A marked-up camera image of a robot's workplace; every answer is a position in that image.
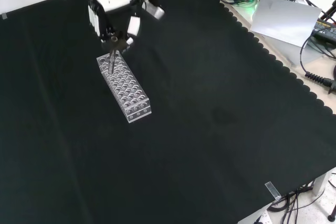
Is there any clear plastic test tube rack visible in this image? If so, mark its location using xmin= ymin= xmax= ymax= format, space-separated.
xmin=96 ymin=53 xmax=153 ymax=124

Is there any black cable with ribbed plug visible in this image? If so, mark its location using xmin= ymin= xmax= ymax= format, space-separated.
xmin=299 ymin=31 xmax=336 ymax=95

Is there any black power supply box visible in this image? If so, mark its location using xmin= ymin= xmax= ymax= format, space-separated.
xmin=310 ymin=18 xmax=336 ymax=46

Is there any black tripod leg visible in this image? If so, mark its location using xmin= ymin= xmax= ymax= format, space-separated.
xmin=320 ymin=0 xmax=336 ymax=23

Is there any clear tape strip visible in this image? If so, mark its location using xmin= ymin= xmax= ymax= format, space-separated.
xmin=265 ymin=181 xmax=281 ymax=200

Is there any black cable bundle under table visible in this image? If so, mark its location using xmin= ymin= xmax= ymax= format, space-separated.
xmin=267 ymin=179 xmax=328 ymax=224

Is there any white table leg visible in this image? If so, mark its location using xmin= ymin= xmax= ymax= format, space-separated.
xmin=312 ymin=167 xmax=336 ymax=197

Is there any pale grey board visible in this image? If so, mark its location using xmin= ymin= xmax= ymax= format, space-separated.
xmin=249 ymin=0 xmax=322 ymax=49

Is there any black bench cloth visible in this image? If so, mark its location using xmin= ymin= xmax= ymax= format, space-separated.
xmin=0 ymin=0 xmax=336 ymax=224

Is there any clear glass test tube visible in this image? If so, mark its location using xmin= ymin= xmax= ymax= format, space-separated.
xmin=107 ymin=36 xmax=118 ymax=76

